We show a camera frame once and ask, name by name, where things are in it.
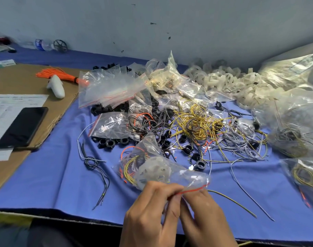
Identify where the person's left hand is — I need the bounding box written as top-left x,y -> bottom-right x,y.
119,180 -> 186,247

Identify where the person's right hand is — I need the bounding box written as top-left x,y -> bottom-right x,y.
179,187 -> 239,247

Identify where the long yellow green wire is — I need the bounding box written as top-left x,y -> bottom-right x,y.
206,158 -> 276,223

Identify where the clear zip plastic bag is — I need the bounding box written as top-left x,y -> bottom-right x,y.
113,131 -> 212,196

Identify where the grey wire bundle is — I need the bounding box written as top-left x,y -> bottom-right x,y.
76,122 -> 113,211

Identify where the pile of black plastic rings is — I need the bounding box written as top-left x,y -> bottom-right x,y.
89,62 -> 210,173

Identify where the red wire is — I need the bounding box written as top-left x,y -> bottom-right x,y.
298,187 -> 312,210

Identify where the pile of yellow wires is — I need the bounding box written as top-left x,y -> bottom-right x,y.
168,102 -> 225,143

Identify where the red-zip plastic bag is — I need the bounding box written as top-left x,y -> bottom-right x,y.
88,110 -> 131,140

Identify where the stack of plastic bags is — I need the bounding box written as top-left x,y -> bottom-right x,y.
77,63 -> 150,109

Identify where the heap of plastic bags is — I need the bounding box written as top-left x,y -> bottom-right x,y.
128,51 -> 204,104

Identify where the pile of white plastic wheels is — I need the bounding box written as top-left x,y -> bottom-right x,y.
183,61 -> 281,109

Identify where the pile of large plastic bags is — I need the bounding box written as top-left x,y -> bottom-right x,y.
250,40 -> 313,212

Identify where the blue cloth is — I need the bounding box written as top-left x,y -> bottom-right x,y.
0,44 -> 313,243

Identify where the black smartphone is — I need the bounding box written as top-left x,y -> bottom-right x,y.
0,106 -> 50,150

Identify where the white handheld device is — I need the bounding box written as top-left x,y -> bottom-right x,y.
46,74 -> 67,100

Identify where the orange tie bundle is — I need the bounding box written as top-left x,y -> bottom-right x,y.
35,67 -> 89,86

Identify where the white paper sheet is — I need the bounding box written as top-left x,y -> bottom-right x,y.
0,93 -> 51,163

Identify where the brown cardboard sheet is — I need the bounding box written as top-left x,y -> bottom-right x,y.
0,62 -> 82,196

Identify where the black round wheel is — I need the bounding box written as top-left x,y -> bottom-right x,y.
52,38 -> 69,54

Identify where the clear plastic water bottle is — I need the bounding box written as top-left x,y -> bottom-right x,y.
20,38 -> 55,52

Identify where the small white label card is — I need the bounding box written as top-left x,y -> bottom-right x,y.
0,58 -> 18,68

